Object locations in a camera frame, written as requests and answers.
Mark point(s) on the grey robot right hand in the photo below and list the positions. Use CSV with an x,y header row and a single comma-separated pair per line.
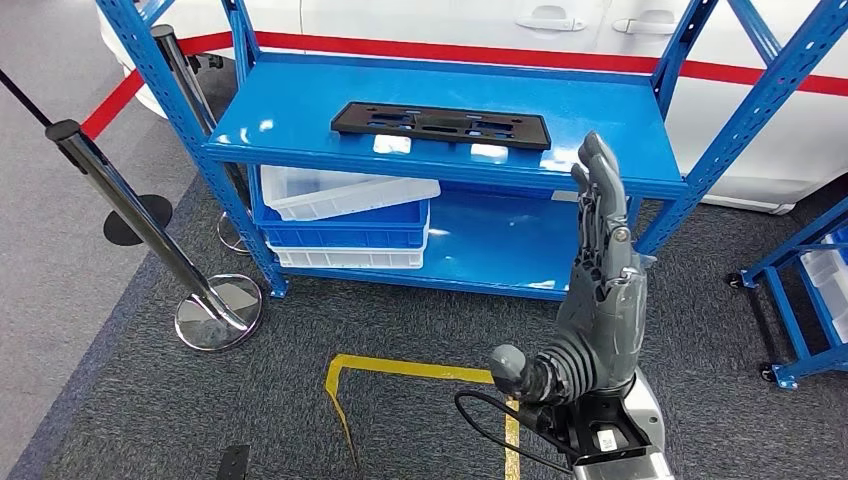
x,y
613,311

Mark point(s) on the black plastic frame part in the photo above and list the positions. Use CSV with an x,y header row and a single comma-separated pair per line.
x,y
344,120

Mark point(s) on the blue metal shelf rack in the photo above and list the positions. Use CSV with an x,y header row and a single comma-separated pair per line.
x,y
430,86

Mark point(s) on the black cart caster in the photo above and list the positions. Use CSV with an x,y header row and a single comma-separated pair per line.
x,y
733,281
768,373

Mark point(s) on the blue wheeled cart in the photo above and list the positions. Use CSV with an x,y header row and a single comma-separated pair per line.
x,y
788,318

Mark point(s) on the yellow floor tape outline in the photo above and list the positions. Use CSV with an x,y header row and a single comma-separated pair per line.
x,y
411,368

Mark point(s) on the long red barrier belt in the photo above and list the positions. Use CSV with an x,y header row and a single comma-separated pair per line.
x,y
464,52

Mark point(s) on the white car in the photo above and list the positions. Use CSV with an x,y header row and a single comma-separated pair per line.
x,y
430,20

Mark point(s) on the chrome barrier stanchion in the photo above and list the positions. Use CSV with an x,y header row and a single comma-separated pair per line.
x,y
132,218
182,73

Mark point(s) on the short red barrier belt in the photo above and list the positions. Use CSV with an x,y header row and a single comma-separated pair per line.
x,y
109,106

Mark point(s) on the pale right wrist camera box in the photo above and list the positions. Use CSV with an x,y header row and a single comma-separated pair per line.
x,y
607,441

